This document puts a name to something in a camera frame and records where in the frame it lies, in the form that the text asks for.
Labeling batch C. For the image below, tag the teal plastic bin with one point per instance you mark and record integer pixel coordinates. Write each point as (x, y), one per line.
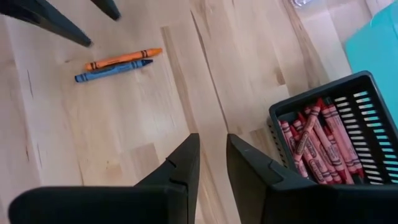
(379, 62)

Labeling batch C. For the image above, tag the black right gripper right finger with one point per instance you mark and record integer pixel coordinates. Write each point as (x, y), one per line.
(295, 205)

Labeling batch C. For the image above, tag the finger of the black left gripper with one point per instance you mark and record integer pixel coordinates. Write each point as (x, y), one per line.
(46, 18)
(109, 9)

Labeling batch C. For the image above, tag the orange crayon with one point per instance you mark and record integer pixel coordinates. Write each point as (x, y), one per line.
(124, 58)

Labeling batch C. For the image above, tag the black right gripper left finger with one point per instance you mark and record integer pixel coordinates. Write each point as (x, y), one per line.
(124, 205)

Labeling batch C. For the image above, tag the blue crayon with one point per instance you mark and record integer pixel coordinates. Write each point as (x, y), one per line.
(112, 71)

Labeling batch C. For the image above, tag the black mesh basket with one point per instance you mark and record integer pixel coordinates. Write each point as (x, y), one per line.
(317, 91)

